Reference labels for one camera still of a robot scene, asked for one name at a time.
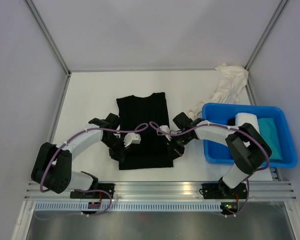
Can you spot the aluminium mounting rail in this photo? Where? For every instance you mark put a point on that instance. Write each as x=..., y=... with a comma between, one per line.
x=187, y=191

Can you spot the rolled teal t-shirt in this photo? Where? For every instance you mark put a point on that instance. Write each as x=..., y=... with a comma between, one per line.
x=268, y=130

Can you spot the blue plastic bin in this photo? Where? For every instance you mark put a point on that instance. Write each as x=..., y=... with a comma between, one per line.
x=220, y=113

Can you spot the left aluminium frame post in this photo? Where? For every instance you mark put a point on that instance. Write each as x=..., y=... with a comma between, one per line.
x=30, y=4

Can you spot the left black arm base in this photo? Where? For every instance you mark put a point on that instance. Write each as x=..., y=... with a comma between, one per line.
x=104, y=191

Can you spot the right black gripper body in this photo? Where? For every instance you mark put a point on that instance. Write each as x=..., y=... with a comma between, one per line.
x=177, y=143

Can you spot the right aluminium frame post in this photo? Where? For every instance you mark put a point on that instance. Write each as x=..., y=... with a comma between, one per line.
x=266, y=33

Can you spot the rolled black t-shirt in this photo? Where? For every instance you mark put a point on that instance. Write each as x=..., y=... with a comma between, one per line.
x=231, y=122

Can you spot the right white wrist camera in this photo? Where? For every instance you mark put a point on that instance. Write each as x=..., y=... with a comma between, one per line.
x=163, y=130

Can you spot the rolled white t-shirt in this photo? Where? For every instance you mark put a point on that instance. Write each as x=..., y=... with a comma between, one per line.
x=243, y=117

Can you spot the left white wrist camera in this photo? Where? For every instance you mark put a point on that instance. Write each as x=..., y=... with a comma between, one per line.
x=131, y=138

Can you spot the slotted white cable duct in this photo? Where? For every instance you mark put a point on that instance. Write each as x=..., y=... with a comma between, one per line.
x=129, y=206

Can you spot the black t-shirt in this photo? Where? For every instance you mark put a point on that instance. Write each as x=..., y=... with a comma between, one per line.
x=231, y=122
x=152, y=151

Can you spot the crumpled cream t-shirt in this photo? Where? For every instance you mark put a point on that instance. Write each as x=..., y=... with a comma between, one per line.
x=235, y=79

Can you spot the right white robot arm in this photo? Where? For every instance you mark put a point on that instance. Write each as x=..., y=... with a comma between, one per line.
x=247, y=147

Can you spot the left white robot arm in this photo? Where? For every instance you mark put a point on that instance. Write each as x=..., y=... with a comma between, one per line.
x=53, y=165

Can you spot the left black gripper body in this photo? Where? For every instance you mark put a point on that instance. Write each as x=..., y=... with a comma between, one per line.
x=116, y=146

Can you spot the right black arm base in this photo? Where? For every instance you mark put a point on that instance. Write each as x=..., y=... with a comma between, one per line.
x=216, y=191

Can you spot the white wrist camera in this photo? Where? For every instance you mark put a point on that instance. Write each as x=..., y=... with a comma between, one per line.
x=131, y=138
x=163, y=130

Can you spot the aluminium frame post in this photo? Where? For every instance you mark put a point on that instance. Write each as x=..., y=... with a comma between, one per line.
x=30, y=4
x=266, y=33

